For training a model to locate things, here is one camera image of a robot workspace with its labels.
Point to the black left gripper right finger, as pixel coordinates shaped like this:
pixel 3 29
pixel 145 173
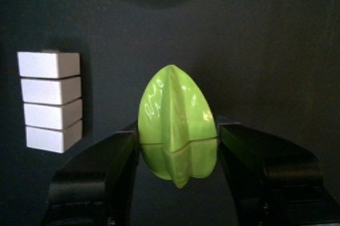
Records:
pixel 269 170

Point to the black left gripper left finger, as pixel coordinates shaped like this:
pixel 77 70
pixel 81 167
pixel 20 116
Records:
pixel 95 173

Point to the green toy starfruit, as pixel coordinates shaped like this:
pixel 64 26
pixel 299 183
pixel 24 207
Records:
pixel 176 127

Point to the white toy block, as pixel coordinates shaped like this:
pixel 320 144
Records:
pixel 49 90
pixel 52 138
pixel 48 64
pixel 52 115

